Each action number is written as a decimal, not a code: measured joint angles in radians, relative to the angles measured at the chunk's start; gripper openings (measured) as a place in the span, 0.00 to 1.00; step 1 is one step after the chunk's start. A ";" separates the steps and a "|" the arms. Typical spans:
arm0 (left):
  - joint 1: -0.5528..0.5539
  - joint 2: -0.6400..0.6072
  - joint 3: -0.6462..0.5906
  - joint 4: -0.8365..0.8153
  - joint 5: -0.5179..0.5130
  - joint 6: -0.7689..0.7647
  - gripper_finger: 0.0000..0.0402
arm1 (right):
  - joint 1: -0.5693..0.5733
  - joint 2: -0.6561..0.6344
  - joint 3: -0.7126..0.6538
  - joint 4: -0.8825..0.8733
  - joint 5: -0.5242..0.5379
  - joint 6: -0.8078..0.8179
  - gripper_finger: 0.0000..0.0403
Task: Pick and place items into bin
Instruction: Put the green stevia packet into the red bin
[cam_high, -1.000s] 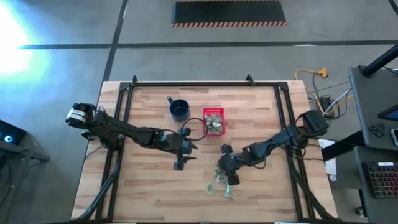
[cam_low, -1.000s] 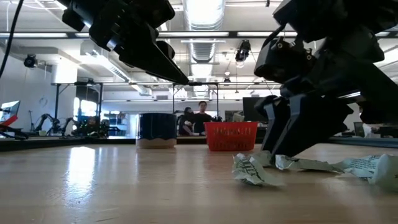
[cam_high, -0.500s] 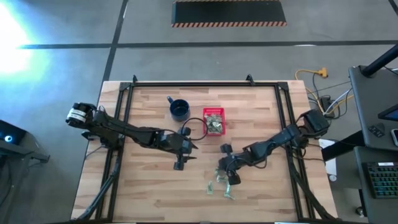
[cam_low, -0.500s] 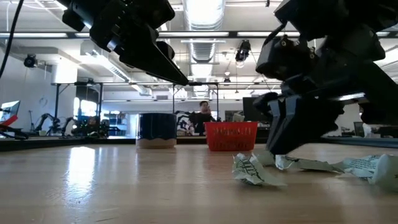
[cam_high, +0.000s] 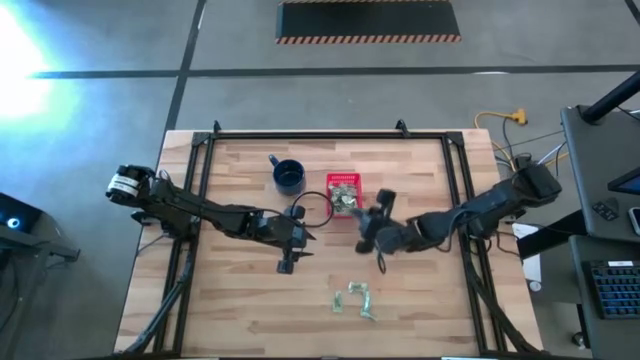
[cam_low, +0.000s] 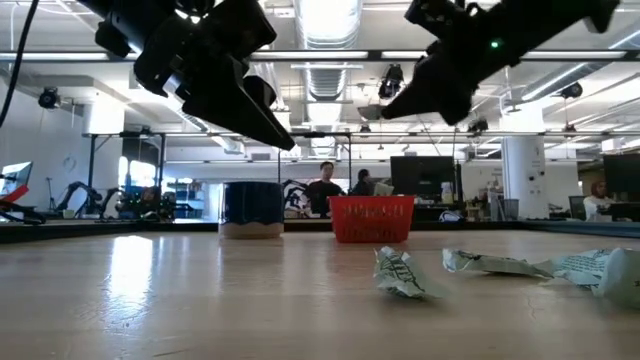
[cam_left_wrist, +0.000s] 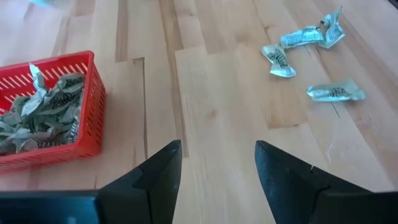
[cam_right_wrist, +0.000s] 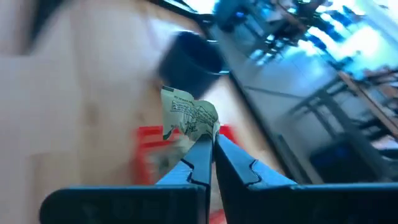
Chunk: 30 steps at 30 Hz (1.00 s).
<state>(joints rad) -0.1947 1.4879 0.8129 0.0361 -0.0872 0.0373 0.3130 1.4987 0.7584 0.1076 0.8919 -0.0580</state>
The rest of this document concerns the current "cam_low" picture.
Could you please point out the crumpled pale green snack packet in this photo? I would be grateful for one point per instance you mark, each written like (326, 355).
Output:
(490, 263)
(577, 267)
(622, 277)
(400, 272)

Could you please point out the white rounded bag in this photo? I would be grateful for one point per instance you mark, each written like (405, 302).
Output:
(451, 216)

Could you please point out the red slotted plastic basket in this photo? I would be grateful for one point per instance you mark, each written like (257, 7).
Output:
(372, 217)

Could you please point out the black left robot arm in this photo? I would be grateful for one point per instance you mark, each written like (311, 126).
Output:
(125, 20)

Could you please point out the white round column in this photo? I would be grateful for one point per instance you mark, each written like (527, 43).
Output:
(525, 165)

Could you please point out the silver ceiling air duct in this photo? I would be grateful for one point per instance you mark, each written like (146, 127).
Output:
(560, 82)
(330, 20)

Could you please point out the white laptop lid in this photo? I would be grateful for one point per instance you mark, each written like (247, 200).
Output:
(383, 189)

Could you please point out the black monitor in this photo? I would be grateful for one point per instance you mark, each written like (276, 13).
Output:
(422, 177)
(622, 172)

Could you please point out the white bottle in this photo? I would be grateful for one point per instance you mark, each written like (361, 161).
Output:
(447, 192)

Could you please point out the blue ceramic cup beige base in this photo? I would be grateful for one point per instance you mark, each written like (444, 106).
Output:
(252, 205)

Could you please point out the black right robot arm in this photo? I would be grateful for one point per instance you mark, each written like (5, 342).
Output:
(560, 20)

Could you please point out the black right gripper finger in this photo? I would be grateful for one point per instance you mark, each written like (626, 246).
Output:
(435, 90)

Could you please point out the black background robot arm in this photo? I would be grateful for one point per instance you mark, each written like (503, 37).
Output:
(80, 192)
(140, 202)

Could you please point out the tilted grey monitor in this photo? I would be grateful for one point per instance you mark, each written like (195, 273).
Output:
(17, 176)

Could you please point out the black hanging spotlight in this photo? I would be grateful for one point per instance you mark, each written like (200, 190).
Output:
(478, 126)
(48, 98)
(391, 80)
(571, 90)

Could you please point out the grey waste bin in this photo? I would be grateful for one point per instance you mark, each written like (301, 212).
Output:
(510, 209)

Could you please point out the person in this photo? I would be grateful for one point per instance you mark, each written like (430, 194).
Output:
(597, 202)
(362, 182)
(322, 197)

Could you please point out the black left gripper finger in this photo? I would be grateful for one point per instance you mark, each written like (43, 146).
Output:
(262, 90)
(235, 105)

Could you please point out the red panel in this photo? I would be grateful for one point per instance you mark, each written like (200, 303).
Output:
(12, 194)

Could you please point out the black table edge rail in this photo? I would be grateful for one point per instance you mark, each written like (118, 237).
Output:
(125, 229)

